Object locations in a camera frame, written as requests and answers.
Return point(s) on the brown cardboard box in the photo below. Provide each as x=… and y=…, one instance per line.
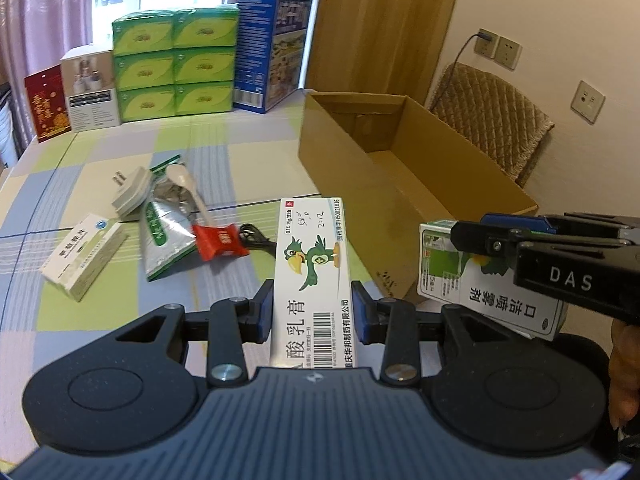
x=395, y=166

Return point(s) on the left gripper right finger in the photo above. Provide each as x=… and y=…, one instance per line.
x=391, y=322

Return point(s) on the green oral spray box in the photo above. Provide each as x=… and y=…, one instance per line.
x=482, y=284

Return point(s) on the green tissue pack stack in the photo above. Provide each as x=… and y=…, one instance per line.
x=175, y=63

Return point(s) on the white green medicine box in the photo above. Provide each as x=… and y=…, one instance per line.
x=81, y=256

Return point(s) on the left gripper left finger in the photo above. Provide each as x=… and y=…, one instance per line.
x=233, y=322

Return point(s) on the right hand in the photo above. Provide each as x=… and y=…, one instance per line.
x=624, y=371

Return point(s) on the wall power socket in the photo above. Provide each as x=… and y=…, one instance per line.
x=486, y=43

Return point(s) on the red snack packet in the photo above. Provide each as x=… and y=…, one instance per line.
x=215, y=242

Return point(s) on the wall network socket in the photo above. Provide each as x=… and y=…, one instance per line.
x=587, y=102

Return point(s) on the white power adapter plug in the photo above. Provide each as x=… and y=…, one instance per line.
x=131, y=190

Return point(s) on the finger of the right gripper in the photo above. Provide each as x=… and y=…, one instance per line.
x=502, y=241
x=571, y=224

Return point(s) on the beige plastic spoon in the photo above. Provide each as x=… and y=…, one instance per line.
x=180, y=176

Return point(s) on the brown curtain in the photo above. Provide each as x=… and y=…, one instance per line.
x=377, y=46

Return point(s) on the silver green tea bag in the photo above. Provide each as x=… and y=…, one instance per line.
x=165, y=224

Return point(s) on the blue milk carton box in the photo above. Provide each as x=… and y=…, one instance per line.
x=269, y=51

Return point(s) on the purple curtain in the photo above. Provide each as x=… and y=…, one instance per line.
x=35, y=34

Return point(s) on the white ointment box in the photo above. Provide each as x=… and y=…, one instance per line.
x=312, y=293

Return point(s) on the red gift envelope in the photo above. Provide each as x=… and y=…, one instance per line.
x=46, y=99

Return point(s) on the checkered tablecloth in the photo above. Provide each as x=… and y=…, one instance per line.
x=243, y=165

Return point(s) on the white product box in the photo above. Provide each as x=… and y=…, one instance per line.
x=89, y=88

